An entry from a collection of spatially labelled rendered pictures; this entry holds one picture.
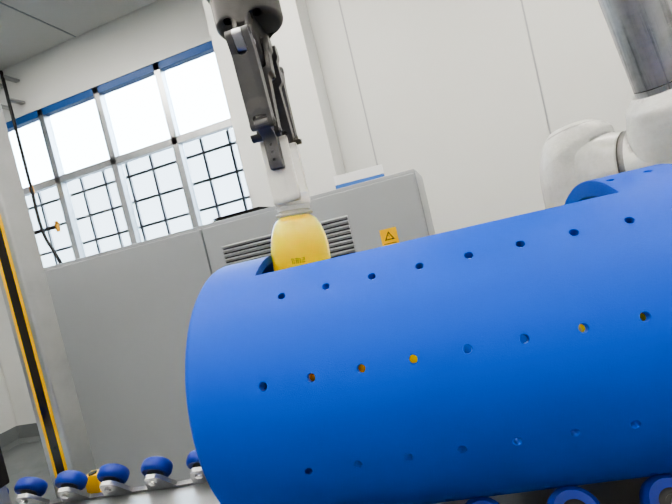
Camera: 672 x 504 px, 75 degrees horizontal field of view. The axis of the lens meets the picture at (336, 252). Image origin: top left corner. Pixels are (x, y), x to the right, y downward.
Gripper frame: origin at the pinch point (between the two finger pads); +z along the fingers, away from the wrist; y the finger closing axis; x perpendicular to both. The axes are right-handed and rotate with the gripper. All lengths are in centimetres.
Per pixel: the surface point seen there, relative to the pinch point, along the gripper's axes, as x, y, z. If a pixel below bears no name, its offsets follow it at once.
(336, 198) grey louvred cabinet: -16, -149, -8
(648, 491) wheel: 25.9, 10.5, 34.3
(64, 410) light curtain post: -66, -32, 31
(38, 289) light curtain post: -66, -33, 5
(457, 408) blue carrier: 12.3, 14.4, 23.2
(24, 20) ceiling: -234, -261, -207
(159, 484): -32, -9, 38
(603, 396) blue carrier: 22.8, 14.5, 24.0
